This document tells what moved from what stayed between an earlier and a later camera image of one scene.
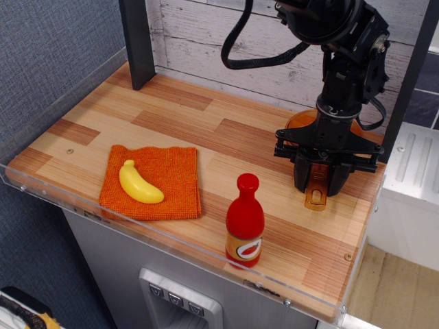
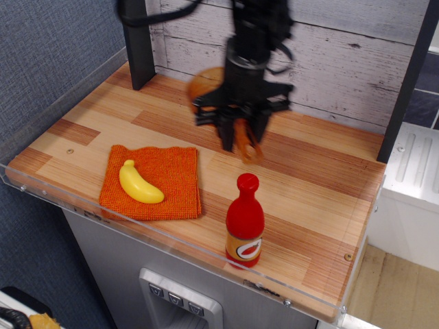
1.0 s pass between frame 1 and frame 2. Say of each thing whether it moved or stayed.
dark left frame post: stayed
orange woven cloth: stayed
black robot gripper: moved
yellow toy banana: stayed
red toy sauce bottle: stayed
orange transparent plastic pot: moved
